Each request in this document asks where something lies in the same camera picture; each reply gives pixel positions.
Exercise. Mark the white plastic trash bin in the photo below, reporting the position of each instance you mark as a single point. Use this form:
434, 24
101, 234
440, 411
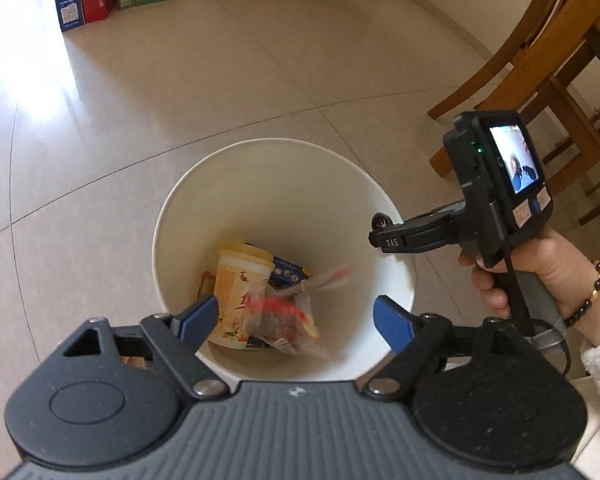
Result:
307, 205

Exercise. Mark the clear plastic wrapper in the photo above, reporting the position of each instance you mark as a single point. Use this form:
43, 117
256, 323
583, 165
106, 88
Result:
283, 319

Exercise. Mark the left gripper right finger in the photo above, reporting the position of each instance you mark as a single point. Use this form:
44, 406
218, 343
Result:
418, 346

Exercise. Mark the yellow milk tea cup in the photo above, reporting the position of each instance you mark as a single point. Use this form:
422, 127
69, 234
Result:
242, 275

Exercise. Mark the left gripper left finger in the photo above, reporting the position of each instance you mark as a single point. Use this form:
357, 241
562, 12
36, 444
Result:
174, 341

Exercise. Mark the blue milk carton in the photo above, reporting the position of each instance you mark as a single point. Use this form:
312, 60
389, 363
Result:
284, 273

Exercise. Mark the person's right hand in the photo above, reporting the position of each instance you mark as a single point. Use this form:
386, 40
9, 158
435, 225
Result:
567, 274

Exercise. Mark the red snack wrapper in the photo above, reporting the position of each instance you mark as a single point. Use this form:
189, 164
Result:
206, 285

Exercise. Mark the wooden chair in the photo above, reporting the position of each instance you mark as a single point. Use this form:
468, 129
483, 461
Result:
549, 47

